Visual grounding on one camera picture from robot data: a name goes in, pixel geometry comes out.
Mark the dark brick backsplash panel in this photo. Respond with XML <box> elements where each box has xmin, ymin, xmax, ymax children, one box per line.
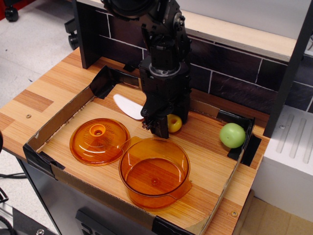
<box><xmin>95</xmin><ymin>10</ymin><xmax>313</xmax><ymax>115</ymax></box>

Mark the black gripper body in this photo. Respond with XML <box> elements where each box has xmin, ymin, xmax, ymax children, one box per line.
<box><xmin>139</xmin><ymin>57</ymin><xmax>191</xmax><ymax>129</ymax></box>

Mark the green toy apple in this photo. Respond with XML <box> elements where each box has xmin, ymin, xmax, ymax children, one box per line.
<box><xmin>220</xmin><ymin>123</ymin><xmax>246</xmax><ymax>148</ymax></box>

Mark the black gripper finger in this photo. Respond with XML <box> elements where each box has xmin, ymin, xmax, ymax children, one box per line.
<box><xmin>171</xmin><ymin>96</ymin><xmax>190</xmax><ymax>124</ymax></box>
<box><xmin>146</xmin><ymin>116</ymin><xmax>169</xmax><ymax>139</ymax></box>

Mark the white toy sink block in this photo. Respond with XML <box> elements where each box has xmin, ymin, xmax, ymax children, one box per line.
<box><xmin>252</xmin><ymin>106</ymin><xmax>313</xmax><ymax>221</ymax></box>

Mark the black chair caster base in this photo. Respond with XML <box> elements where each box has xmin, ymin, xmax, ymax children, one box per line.
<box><xmin>64</xmin><ymin>18</ymin><xmax>79</xmax><ymax>50</ymax></box>

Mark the orange transparent plastic pot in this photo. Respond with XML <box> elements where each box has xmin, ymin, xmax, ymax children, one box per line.
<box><xmin>119</xmin><ymin>137</ymin><xmax>192</xmax><ymax>209</ymax></box>

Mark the cardboard fence with black tape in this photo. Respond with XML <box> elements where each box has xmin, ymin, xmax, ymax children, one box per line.
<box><xmin>25</xmin><ymin>64</ymin><xmax>268</xmax><ymax>235</ymax></box>

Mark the black caster wheel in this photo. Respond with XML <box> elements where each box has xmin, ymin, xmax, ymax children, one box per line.
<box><xmin>4</xmin><ymin>6</ymin><xmax>19</xmax><ymax>22</ymax></box>

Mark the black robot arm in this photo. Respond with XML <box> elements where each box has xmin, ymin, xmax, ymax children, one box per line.
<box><xmin>103</xmin><ymin>0</ymin><xmax>191</xmax><ymax>139</ymax></box>

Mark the orange transparent pot lid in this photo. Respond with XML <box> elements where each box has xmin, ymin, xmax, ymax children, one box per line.
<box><xmin>69</xmin><ymin>118</ymin><xmax>130</xmax><ymax>166</ymax></box>

